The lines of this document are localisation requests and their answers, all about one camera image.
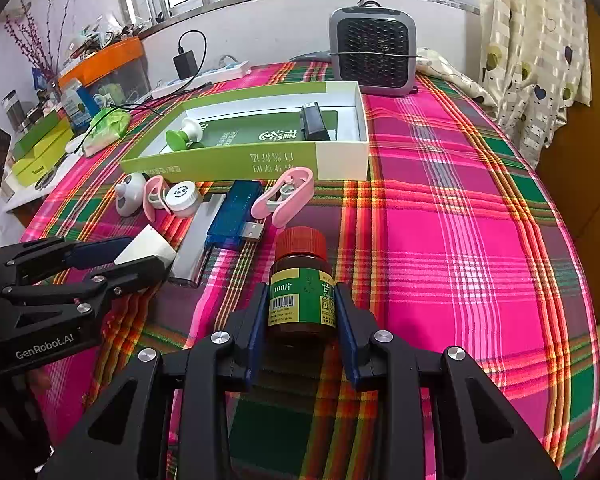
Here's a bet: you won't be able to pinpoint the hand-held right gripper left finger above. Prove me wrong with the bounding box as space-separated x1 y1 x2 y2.
40 282 271 480

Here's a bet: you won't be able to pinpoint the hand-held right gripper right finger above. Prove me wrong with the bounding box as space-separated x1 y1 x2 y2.
332 284 563 480

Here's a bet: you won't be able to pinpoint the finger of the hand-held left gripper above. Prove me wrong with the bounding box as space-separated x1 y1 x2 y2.
0 256 170 321
0 236 136 286

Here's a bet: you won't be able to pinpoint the white charger cube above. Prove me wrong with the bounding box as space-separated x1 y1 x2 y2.
114 225 177 266

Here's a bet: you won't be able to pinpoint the white panda face gadget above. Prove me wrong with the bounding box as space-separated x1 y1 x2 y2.
114 172 147 217

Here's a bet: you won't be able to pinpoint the brown medicine bottle red cap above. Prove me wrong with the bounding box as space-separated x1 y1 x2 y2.
268 226 338 343

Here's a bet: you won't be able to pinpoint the blue translucent USB stick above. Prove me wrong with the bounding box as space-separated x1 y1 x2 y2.
206 180 266 251

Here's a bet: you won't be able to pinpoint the pink folding mini fan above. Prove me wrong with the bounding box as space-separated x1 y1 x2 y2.
251 166 314 228

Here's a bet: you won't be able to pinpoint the green and white cardboard box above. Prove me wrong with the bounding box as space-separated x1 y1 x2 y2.
119 81 371 182

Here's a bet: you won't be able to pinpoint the person's left hand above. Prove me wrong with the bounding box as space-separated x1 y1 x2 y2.
25 366 53 392

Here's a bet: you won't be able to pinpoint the silver metal power bank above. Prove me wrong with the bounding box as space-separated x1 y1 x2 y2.
167 193 228 288

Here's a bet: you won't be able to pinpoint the white tray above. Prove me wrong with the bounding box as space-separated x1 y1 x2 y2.
2 152 83 211

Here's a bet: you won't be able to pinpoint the yellow-green cardboard box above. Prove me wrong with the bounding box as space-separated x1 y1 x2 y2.
5 127 76 188

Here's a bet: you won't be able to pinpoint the green tissue packet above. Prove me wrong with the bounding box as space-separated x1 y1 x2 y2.
82 106 132 157

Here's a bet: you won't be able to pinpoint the green and white suction holder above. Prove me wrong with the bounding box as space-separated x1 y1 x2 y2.
165 117 204 152

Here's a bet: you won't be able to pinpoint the pink plaid tablecloth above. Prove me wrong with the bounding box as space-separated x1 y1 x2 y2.
20 61 600 480

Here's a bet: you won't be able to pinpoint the blue carton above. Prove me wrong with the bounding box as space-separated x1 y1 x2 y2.
60 78 101 128

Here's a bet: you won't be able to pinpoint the dark glass jar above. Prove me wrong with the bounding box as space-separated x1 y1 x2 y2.
1 90 28 131

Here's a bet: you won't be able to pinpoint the green printed card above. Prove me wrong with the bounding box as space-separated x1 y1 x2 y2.
200 109 340 148

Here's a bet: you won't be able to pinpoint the orange lidded storage bin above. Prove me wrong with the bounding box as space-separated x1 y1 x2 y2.
57 36 151 106

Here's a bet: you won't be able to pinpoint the black power adapter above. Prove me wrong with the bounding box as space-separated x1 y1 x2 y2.
173 49 198 80

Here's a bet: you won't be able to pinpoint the black rectangular device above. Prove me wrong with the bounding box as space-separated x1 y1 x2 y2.
300 102 331 142

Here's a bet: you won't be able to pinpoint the white power strip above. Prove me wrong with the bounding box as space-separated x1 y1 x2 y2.
150 60 252 100

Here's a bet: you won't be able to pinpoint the purple flower branches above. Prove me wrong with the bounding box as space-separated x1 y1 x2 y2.
2 0 81 81

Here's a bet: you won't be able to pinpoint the patterned cream pillow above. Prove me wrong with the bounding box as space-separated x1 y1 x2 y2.
415 47 498 108

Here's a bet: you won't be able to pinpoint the wooden cabinet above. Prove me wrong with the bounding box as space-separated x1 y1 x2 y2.
535 0 600 326

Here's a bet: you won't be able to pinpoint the grey desktop fan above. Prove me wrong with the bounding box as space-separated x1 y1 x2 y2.
328 4 418 97

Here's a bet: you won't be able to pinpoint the patterned cream curtain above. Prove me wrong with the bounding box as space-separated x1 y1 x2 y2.
472 0 593 171

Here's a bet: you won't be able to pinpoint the thin black cable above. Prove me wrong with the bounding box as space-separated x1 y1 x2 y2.
67 80 213 148

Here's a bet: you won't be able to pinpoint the black adapter cable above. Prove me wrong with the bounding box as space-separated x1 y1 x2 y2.
177 30 208 78

